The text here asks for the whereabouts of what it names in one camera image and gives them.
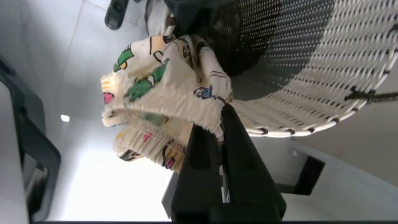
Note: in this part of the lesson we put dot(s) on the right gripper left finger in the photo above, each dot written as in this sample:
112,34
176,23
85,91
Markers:
196,174

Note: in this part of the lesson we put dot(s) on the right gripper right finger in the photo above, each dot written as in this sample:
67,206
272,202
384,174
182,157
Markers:
248,180

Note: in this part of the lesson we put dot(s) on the cream printed garment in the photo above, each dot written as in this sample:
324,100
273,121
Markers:
161,93

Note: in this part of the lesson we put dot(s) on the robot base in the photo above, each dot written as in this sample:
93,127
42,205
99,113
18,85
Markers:
31,124

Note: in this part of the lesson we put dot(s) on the white laundry basket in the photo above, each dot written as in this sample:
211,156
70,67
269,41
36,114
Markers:
311,77

